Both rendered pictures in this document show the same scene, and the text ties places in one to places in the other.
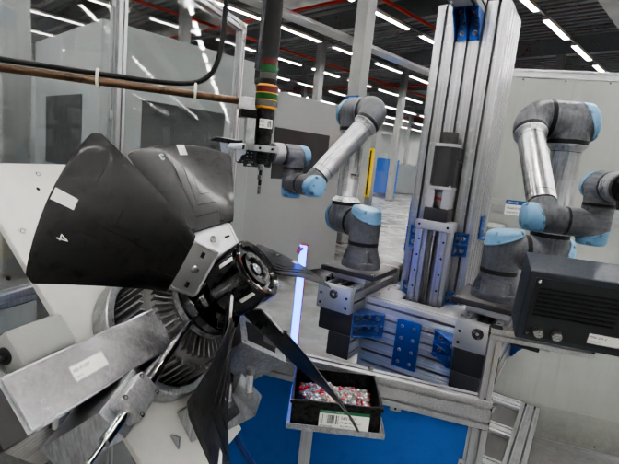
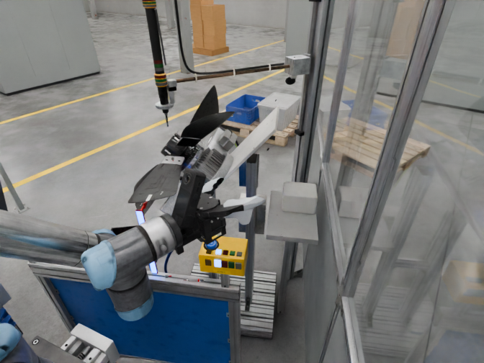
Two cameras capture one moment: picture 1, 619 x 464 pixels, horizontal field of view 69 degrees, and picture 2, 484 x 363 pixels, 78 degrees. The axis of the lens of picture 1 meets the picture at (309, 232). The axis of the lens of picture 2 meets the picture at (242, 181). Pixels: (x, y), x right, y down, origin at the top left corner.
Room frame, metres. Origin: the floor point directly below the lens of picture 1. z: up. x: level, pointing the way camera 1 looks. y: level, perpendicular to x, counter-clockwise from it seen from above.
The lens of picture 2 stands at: (2.07, 0.25, 1.85)
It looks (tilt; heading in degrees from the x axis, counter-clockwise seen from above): 34 degrees down; 172
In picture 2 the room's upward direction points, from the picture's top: straight up
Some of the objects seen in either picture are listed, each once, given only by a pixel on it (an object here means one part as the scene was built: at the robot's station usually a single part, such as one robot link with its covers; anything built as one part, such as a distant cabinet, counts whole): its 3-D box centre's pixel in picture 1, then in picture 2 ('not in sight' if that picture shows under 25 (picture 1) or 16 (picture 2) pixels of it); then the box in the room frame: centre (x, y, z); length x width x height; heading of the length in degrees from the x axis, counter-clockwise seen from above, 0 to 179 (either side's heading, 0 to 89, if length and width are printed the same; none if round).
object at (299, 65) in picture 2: not in sight; (298, 65); (0.70, 0.70, 1.52); 0.10 x 0.07 x 0.09; 109
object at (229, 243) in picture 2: not in sight; (224, 256); (1.33, 0.29, 1.02); 0.16 x 0.10 x 0.11; 74
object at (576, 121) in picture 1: (557, 189); not in sight; (1.43, -0.77, 1.41); 0.15 x 0.12 x 0.55; 84
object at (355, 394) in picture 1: (334, 402); not in sight; (1.04, -0.11, 0.84); 0.19 x 0.14 x 0.05; 89
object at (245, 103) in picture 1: (259, 125); (165, 93); (0.90, 0.12, 1.48); 0.09 x 0.07 x 0.10; 109
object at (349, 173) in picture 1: (350, 167); not in sight; (1.82, -0.14, 1.41); 0.15 x 0.12 x 0.55; 33
